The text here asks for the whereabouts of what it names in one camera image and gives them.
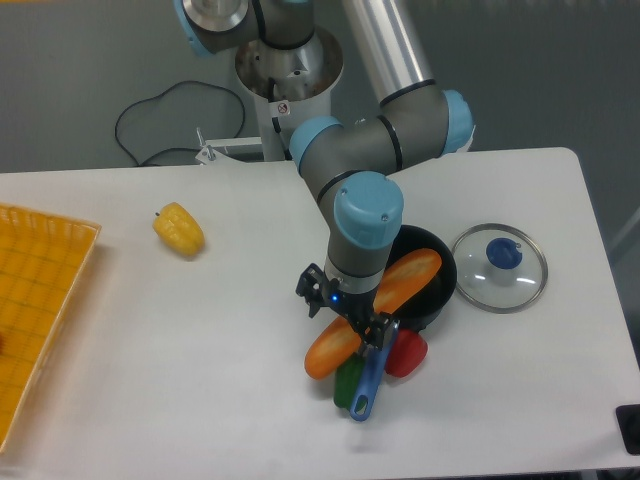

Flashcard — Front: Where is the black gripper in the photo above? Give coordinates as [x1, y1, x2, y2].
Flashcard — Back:
[320, 276, 399, 358]

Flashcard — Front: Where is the long orange toy bread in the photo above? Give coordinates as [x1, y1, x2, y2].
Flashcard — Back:
[304, 248, 443, 380]

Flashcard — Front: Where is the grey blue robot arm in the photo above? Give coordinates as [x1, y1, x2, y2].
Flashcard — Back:
[174, 1, 474, 349]

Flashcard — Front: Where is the red toy bell pepper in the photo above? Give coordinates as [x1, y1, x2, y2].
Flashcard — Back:
[385, 329, 429, 378]

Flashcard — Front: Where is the green toy bell pepper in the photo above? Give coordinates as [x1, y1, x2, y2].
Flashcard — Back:
[333, 354, 366, 410]

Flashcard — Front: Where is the glass lid blue knob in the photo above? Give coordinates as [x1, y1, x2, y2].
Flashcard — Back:
[451, 223, 549, 314]

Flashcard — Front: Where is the yellow toy bell pepper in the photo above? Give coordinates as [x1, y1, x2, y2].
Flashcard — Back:
[152, 202, 205, 257]

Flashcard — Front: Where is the black object table corner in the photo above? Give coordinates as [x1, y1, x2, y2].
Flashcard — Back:
[615, 404, 640, 456]

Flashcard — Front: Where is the yellow plastic basket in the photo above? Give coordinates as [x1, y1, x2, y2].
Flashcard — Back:
[1, 203, 101, 450]

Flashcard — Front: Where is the black pot blue handle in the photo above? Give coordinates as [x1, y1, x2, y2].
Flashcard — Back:
[348, 225, 457, 422]

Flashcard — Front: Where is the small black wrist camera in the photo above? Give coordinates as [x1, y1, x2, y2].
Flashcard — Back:
[295, 263, 325, 318]

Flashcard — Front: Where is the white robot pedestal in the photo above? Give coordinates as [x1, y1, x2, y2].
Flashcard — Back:
[194, 29, 476, 165]

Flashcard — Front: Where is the black cable on floor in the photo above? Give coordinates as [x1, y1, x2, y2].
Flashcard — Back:
[114, 80, 247, 167]

